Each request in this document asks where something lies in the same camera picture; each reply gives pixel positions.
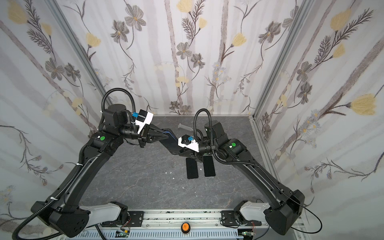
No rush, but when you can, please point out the black phone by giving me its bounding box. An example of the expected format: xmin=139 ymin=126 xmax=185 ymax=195
xmin=160 ymin=129 xmax=183 ymax=155
xmin=203 ymin=155 xmax=216 ymax=177

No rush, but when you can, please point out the phone with pink case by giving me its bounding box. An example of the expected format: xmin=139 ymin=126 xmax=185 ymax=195
xmin=186 ymin=158 xmax=199 ymax=180

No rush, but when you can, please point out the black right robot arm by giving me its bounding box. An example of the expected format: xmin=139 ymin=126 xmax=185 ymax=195
xmin=161 ymin=121 xmax=305 ymax=236

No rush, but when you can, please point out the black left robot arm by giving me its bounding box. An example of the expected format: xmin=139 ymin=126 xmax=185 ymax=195
xmin=31 ymin=104 xmax=169 ymax=237

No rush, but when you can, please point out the clear plastic tube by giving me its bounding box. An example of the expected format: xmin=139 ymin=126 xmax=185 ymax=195
xmin=178 ymin=123 xmax=193 ymax=132

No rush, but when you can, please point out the orange emergency stop button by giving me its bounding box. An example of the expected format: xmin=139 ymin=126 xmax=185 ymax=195
xmin=181 ymin=223 xmax=191 ymax=235

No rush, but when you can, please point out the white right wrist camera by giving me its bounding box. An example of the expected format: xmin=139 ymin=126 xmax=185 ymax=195
xmin=178 ymin=135 xmax=200 ymax=153

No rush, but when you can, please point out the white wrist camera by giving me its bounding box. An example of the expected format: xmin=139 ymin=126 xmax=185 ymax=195
xmin=178 ymin=135 xmax=200 ymax=153
xmin=133 ymin=110 xmax=154 ymax=134

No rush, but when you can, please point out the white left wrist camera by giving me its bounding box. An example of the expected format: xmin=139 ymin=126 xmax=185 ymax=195
xmin=133 ymin=110 xmax=154 ymax=134

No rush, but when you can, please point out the black right corrugated cable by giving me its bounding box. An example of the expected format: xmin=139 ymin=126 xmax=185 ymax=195
xmin=193 ymin=108 xmax=260 ymax=168

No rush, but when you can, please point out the black corrugated cable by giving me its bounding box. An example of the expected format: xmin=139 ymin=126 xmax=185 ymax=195
xmin=11 ymin=87 xmax=137 ymax=240
xmin=193 ymin=108 xmax=260 ymax=168

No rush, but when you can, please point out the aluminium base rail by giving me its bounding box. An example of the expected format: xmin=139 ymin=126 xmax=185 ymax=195
xmin=74 ymin=209 xmax=309 ymax=240

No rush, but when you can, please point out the black left corrugated cable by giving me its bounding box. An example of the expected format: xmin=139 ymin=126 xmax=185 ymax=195
xmin=11 ymin=87 xmax=137 ymax=240

